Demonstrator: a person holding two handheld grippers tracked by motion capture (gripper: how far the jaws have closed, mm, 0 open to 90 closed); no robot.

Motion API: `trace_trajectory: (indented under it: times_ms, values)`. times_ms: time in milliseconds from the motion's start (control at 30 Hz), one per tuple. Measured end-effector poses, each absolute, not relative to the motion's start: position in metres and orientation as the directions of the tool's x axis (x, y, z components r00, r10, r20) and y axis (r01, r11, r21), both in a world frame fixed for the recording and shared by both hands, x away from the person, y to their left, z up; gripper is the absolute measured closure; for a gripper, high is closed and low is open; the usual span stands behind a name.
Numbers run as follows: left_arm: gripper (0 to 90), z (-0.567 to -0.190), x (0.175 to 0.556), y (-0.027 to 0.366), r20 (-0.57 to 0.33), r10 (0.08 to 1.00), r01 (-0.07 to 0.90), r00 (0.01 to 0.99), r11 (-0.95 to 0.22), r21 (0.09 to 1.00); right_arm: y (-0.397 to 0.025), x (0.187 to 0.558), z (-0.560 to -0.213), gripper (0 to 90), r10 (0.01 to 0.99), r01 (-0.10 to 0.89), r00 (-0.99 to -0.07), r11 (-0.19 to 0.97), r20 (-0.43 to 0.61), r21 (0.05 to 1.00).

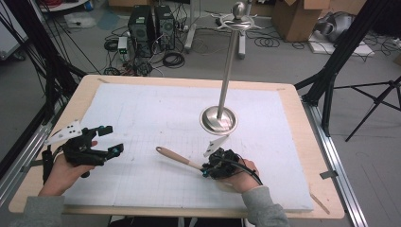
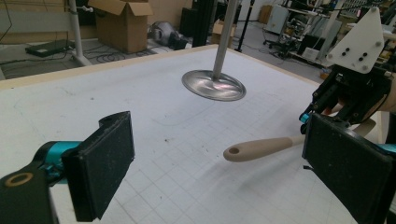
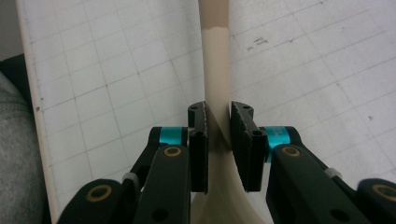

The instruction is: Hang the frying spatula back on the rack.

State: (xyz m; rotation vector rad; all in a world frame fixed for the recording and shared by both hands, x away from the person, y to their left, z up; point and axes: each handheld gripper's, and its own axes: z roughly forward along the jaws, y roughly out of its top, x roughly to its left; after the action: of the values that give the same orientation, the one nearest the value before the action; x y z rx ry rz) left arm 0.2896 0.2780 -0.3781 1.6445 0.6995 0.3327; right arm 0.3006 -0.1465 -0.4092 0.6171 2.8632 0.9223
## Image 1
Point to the white metal stand leg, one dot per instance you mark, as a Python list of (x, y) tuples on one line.
[(190, 34), (241, 47)]

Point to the black tripod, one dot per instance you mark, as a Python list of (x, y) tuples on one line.
[(375, 101)]

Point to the grey rounded device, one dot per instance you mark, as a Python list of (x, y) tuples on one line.
[(337, 25)]

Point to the aluminium rail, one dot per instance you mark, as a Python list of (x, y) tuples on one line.
[(343, 176), (19, 164)]

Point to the clear plastic bag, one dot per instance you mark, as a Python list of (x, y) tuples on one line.
[(80, 20)]

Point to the tan tape strip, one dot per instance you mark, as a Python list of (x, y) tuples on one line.
[(320, 203)]

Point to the brown cardboard box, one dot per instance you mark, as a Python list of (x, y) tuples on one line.
[(293, 19)]

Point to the small white power box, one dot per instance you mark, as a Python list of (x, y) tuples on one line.
[(122, 44)]

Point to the wooden slotted spatula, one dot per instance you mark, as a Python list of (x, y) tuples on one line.
[(176, 157)]

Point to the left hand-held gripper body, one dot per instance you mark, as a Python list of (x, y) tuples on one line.
[(80, 151)]

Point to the steel utensil hanging stand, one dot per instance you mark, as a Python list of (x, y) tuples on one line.
[(227, 78)]

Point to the grey metal bracket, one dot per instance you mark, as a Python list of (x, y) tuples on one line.
[(31, 165), (329, 174)]

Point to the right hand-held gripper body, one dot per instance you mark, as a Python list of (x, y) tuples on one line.
[(222, 164)]

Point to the white flat board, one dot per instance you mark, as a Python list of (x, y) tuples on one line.
[(362, 48)]

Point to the person's right hand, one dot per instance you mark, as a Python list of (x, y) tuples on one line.
[(244, 181)]

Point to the black metal frame stand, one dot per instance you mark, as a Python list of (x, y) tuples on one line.
[(50, 72), (343, 47)]

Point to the black computer tower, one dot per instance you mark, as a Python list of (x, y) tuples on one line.
[(140, 28), (164, 25)]

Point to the white grid mat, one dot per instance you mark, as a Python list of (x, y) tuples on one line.
[(142, 104)]

